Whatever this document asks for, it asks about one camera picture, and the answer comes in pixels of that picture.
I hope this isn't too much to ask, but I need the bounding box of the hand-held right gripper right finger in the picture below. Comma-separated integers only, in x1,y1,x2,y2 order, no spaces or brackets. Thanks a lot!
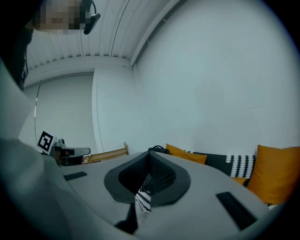
146,150,191,208

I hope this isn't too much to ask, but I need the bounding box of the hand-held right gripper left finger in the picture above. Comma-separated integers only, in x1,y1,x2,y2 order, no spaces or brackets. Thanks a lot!
104,151,152,204

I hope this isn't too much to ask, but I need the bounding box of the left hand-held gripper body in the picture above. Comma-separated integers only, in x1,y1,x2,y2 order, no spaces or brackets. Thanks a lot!
36,130,91,167

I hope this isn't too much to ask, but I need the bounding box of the black and white patterned backpack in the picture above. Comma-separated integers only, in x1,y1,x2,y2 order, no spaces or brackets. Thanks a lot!
135,187,153,215

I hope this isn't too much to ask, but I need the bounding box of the flat orange cushion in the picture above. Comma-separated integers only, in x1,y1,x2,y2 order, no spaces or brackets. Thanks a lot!
165,143,208,165

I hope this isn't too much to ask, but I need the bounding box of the person's light grey shirt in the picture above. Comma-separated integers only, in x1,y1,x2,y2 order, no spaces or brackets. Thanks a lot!
0,57,122,240

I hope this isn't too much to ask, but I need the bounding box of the black and white scalloped cushion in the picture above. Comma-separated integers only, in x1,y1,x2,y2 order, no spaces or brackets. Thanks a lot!
225,154,256,178

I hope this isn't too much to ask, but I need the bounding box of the large orange cushion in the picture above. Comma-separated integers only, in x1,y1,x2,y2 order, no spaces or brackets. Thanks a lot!
246,144,300,205

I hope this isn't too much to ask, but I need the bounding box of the person's head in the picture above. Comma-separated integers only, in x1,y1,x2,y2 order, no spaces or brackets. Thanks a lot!
32,0,87,36

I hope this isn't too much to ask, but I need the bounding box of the light wooden frame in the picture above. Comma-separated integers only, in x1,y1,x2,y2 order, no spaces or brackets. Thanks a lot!
83,141,130,164

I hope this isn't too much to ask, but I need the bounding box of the black looped handle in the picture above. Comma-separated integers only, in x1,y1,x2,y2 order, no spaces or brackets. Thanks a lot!
147,145,171,155

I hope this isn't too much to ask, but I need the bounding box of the black head-worn camera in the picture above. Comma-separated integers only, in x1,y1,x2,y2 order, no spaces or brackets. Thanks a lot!
79,0,101,36

